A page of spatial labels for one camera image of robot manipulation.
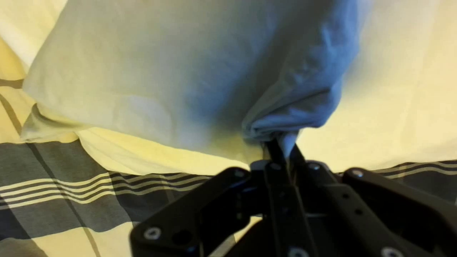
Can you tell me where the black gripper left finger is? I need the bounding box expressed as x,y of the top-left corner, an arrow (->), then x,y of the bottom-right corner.
129,139 -> 308,257

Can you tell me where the white pillow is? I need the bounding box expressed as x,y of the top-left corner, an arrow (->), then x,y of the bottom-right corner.
0,0 -> 457,178

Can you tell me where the yellow grey plaid comforter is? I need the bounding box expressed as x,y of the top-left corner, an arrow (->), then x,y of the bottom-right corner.
0,80 -> 457,257

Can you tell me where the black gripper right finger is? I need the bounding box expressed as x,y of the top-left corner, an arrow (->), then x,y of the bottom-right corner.
286,143 -> 457,257

